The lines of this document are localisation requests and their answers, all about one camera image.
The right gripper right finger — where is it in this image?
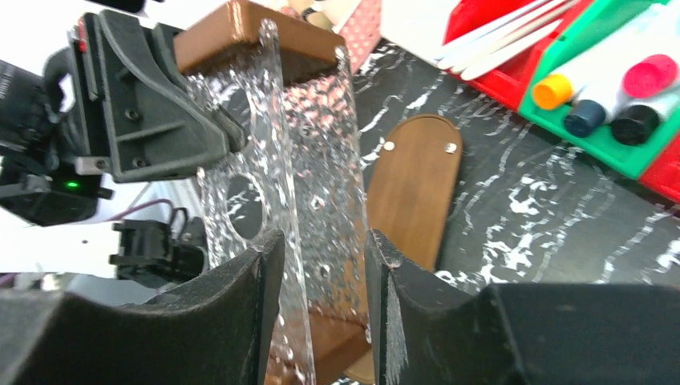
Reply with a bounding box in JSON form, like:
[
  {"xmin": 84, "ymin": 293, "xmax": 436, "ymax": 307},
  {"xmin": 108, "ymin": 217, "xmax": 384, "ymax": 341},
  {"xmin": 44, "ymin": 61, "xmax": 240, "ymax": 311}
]
[{"xmin": 365, "ymin": 230, "xmax": 679, "ymax": 384}]

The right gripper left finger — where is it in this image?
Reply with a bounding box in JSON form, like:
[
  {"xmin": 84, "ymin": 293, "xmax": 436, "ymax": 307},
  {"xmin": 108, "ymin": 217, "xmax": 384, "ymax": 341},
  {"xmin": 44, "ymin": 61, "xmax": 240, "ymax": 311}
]
[{"xmin": 1, "ymin": 230, "xmax": 285, "ymax": 384}]

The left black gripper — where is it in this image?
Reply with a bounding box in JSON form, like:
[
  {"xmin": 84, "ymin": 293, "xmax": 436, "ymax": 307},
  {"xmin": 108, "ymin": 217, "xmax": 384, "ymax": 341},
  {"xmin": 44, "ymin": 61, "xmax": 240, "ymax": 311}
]
[{"xmin": 1, "ymin": 10, "xmax": 246, "ymax": 226}]

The clear wooden-ended toothbrush holder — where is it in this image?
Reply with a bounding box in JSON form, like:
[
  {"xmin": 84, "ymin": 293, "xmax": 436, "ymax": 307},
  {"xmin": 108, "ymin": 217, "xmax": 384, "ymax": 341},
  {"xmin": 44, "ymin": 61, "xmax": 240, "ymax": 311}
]
[{"xmin": 175, "ymin": 1, "xmax": 369, "ymax": 384}]

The red cap toothpaste tube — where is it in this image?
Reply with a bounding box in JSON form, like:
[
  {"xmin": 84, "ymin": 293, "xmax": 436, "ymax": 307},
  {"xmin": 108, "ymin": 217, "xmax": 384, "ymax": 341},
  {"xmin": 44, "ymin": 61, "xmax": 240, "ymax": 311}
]
[{"xmin": 622, "ymin": 54, "xmax": 679, "ymax": 99}]

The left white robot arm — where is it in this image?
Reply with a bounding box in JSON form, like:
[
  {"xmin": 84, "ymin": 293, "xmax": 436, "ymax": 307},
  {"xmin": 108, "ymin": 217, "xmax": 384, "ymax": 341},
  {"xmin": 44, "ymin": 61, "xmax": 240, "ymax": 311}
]
[{"xmin": 1, "ymin": 10, "xmax": 245, "ymax": 287}]

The brown oval wooden tray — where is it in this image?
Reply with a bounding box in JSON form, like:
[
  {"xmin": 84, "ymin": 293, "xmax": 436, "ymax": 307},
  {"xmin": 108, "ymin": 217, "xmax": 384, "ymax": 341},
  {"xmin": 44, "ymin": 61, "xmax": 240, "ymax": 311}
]
[{"xmin": 366, "ymin": 115, "xmax": 463, "ymax": 271}]

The green toothpaste bin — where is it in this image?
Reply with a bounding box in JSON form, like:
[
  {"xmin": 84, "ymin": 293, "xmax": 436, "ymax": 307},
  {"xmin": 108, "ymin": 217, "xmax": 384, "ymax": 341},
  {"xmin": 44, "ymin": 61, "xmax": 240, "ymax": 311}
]
[{"xmin": 519, "ymin": 1, "xmax": 679, "ymax": 180}]

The orange cap toothpaste tube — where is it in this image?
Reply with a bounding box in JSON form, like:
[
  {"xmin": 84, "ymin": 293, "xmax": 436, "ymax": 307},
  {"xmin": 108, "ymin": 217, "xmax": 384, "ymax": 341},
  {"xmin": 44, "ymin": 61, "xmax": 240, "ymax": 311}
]
[{"xmin": 532, "ymin": 52, "xmax": 601, "ymax": 111}]

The red toothbrush bin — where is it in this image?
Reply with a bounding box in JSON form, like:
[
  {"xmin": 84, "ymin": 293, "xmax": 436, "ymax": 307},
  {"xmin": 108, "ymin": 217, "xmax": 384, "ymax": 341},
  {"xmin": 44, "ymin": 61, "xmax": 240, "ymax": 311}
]
[{"xmin": 432, "ymin": 0, "xmax": 591, "ymax": 111}]

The white toothbrush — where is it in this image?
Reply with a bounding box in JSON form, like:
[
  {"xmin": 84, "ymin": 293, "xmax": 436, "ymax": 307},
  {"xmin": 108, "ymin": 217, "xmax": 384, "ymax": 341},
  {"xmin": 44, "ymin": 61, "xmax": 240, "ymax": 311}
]
[
  {"xmin": 460, "ymin": 19, "xmax": 561, "ymax": 81},
  {"xmin": 436, "ymin": 1, "xmax": 576, "ymax": 75},
  {"xmin": 433, "ymin": 0, "xmax": 547, "ymax": 62}
]

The red holder bin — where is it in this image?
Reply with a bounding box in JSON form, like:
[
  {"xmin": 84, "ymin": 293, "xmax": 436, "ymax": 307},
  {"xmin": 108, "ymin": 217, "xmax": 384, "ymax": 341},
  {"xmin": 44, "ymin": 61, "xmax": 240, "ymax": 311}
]
[{"xmin": 640, "ymin": 135, "xmax": 679, "ymax": 204}]

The pink plastic basket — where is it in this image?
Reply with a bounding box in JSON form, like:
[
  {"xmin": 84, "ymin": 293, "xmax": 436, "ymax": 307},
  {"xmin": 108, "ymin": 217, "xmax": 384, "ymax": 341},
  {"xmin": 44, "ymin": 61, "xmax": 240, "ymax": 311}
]
[{"xmin": 276, "ymin": 0, "xmax": 383, "ymax": 75}]

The white plastic bin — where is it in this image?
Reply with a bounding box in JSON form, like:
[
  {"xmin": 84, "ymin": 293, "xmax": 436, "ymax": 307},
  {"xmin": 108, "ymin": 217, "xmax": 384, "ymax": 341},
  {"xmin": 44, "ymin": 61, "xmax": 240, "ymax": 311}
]
[{"xmin": 380, "ymin": 0, "xmax": 459, "ymax": 64}]

